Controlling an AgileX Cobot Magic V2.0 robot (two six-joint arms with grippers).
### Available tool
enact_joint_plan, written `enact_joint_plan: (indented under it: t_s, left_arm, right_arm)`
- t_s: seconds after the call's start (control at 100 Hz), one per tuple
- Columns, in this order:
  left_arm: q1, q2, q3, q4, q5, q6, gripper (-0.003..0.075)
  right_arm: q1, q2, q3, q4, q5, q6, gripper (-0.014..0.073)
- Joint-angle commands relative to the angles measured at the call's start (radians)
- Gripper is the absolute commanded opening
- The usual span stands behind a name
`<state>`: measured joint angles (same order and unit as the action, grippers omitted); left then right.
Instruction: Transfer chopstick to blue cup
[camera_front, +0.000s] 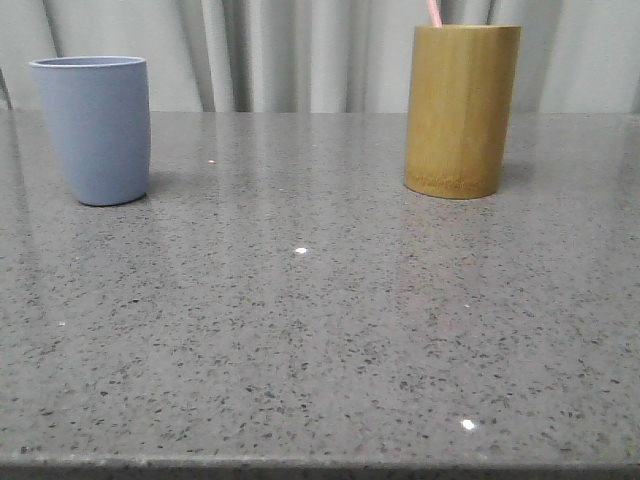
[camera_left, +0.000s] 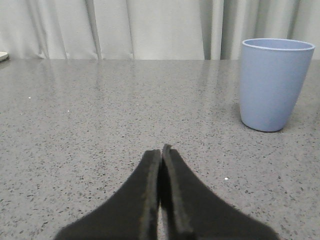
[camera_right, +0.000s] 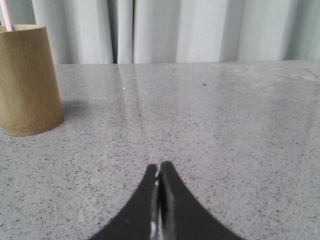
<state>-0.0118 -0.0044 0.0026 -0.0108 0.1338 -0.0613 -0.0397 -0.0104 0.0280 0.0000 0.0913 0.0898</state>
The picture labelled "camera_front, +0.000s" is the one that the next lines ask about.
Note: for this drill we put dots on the pink chopstick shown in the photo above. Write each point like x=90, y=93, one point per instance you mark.
x=434, y=12

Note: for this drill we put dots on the bamboo cylindrical holder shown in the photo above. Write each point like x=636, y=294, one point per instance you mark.
x=462, y=79

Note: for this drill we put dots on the blue plastic cup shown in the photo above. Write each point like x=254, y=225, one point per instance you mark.
x=97, y=112

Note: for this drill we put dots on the grey pleated curtain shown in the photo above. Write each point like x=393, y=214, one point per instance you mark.
x=322, y=56

